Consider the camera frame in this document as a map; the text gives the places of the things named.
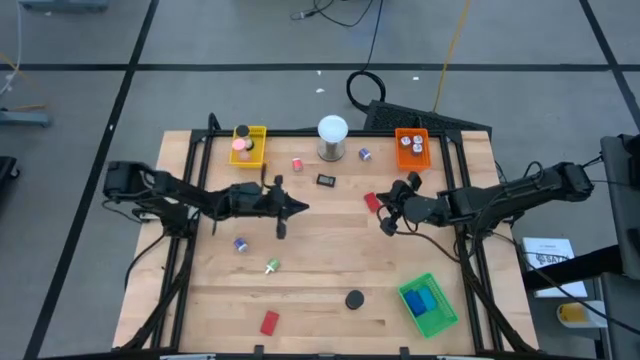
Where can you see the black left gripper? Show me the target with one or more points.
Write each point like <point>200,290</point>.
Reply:
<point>250,200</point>

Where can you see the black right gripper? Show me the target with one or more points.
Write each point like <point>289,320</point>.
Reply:
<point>425,210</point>

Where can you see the red rectangular case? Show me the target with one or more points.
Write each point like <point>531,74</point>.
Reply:
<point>269,323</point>
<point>371,202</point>

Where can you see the pink cap hourglass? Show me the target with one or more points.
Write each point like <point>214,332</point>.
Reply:
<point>238,144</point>

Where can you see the white sand hourglass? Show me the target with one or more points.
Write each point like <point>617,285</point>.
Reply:
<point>243,131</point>

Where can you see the dark blue rectangular case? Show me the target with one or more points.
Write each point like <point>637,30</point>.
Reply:
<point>414,304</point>

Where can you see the green plastic basket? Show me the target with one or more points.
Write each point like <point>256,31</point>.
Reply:
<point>440,320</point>

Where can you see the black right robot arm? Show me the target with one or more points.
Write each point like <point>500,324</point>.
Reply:
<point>500,197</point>

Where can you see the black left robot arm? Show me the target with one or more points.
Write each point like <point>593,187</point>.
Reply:
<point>165,190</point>

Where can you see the orange plastic basket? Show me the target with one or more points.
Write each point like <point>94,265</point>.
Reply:
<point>412,161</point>

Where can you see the small black digital display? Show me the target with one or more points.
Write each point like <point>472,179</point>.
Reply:
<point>326,180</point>

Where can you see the yellow plastic basket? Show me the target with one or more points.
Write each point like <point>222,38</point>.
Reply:
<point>257,157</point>

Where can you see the white bulb table lamp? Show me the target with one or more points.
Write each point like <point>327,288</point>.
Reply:
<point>332,129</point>

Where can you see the orange sand hourglass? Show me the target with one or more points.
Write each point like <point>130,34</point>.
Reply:
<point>354,299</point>

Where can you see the black table edge clamp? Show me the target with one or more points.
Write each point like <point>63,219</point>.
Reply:
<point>258,351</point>
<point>405,352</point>

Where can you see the white printed booklet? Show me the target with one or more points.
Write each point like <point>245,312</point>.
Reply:
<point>550,250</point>

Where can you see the black flat bar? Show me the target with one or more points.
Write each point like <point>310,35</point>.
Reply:
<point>575,267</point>

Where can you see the yellow and white roll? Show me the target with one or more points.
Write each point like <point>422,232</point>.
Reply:
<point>575,314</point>

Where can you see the grey metal cart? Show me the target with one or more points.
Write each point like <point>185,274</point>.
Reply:
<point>622,215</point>

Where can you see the grey floor stand foot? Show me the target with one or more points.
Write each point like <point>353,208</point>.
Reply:
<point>25,118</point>
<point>65,5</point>

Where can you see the black caster wheel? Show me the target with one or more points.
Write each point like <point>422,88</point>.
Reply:
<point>7,167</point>

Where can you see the pink USB wall charger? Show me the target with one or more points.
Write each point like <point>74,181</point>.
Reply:
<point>297,164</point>

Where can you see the purple USB wall charger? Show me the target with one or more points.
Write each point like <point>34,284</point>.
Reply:
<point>365,154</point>
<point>241,244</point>

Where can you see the black table frame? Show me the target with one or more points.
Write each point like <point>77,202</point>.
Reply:
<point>375,133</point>

